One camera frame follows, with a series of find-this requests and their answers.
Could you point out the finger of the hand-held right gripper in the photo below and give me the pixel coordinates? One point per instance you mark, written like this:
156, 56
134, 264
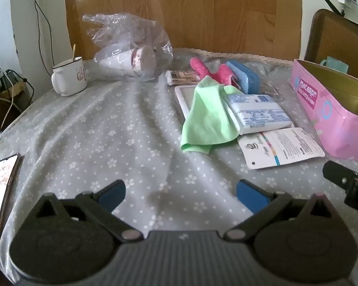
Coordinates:
343, 180

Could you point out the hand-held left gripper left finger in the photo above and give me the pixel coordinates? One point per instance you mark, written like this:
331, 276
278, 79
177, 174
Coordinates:
112, 195

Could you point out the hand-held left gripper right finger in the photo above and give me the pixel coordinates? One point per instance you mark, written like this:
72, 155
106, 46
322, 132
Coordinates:
250, 195

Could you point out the white card package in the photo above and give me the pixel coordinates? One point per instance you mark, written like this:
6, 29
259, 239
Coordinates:
280, 147

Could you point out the pink tin box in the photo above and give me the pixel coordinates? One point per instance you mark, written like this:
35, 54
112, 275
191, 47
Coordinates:
331, 122

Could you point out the white and blue tissue pack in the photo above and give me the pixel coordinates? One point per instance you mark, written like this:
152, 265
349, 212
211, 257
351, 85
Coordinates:
256, 114

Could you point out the green cloth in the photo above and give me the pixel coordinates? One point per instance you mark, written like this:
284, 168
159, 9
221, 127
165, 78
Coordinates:
205, 119

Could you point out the small clear packet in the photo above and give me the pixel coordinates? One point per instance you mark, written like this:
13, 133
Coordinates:
270, 89

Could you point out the blue plastic case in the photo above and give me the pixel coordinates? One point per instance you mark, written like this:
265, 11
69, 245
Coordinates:
244, 76

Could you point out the white-rimmed clear plastic box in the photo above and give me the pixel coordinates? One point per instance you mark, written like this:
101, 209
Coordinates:
183, 95

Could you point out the pink fluffy cloth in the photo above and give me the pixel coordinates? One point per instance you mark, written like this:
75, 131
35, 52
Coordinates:
223, 74

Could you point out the small brown printed packet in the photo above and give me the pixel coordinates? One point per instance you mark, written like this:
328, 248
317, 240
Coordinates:
182, 77

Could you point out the smartphone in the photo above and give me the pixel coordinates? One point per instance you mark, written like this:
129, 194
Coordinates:
0, 193

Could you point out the teal plastic cup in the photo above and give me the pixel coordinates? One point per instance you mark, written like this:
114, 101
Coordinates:
335, 64

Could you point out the white enamel mug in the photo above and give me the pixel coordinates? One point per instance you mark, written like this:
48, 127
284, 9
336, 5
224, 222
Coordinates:
70, 79

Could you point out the stack of white paper cups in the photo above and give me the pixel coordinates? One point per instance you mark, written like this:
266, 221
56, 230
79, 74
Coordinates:
122, 61

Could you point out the brown chair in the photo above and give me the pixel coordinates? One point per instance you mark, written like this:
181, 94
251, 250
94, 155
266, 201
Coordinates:
340, 35

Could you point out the wooden stick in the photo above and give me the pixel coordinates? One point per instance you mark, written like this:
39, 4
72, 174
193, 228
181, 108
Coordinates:
74, 52

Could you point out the clear plastic bag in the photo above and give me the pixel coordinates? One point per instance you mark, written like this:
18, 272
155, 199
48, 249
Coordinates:
122, 29

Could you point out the wooden board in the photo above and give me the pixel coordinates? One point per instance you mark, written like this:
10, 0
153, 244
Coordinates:
197, 12

